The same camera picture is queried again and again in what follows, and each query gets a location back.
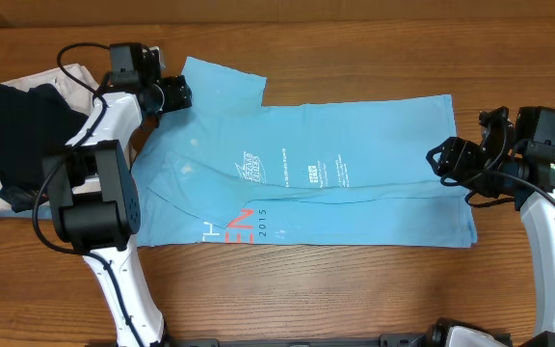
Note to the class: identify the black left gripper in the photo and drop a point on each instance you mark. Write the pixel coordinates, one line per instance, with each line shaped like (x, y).
(177, 93)

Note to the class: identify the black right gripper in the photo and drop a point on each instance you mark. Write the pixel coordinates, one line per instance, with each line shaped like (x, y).
(453, 161)

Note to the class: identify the light blue t-shirt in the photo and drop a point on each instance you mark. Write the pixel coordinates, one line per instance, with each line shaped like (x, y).
(230, 169)

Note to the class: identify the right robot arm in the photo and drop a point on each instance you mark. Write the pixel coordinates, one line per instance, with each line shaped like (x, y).
(523, 173)

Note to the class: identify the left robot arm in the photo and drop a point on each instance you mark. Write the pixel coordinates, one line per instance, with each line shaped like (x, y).
(95, 206)

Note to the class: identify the black folded garment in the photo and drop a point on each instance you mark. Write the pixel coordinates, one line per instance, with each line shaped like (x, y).
(31, 124)

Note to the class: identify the light blue bottom garment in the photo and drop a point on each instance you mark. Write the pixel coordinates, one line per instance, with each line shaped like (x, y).
(43, 214)

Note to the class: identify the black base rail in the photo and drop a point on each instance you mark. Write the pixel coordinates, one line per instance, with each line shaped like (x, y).
(383, 340)

